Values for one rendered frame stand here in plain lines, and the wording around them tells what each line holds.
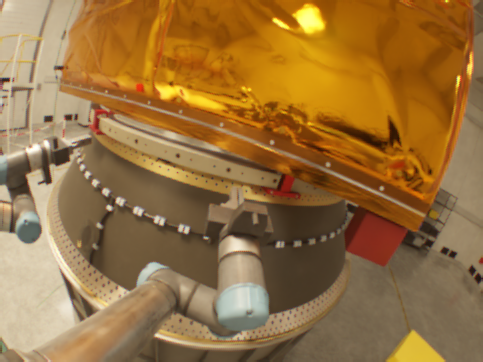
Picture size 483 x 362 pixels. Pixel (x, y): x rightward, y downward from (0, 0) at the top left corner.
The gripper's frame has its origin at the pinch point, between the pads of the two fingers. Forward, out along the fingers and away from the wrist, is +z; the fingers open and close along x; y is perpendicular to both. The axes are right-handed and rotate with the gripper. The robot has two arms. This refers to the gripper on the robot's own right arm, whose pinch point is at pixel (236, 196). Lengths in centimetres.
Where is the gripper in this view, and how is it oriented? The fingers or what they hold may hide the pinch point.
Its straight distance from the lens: 52.5
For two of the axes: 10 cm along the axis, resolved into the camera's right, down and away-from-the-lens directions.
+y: -3.0, 8.2, 4.8
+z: -0.5, -5.2, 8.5
